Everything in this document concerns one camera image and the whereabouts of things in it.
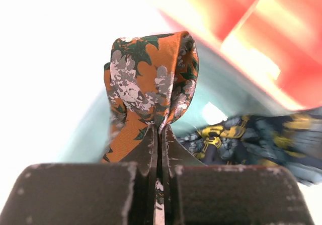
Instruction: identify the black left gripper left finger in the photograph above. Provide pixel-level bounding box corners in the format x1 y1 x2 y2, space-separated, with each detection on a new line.
119 125 157 224

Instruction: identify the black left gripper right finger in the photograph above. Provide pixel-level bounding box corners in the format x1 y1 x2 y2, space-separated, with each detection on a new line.
160 125 205 224

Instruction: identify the orange floral tie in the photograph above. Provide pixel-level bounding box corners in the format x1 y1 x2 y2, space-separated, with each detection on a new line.
101 30 199 225

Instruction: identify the teal plastic bin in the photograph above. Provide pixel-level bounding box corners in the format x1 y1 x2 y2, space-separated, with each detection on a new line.
58 41 284 163

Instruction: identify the navy yellow patterned tie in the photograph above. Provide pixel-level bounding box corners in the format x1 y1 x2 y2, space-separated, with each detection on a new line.
178 107 321 186

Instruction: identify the pink compartment organizer tray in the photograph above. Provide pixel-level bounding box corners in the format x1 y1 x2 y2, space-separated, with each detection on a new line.
152 0 321 110

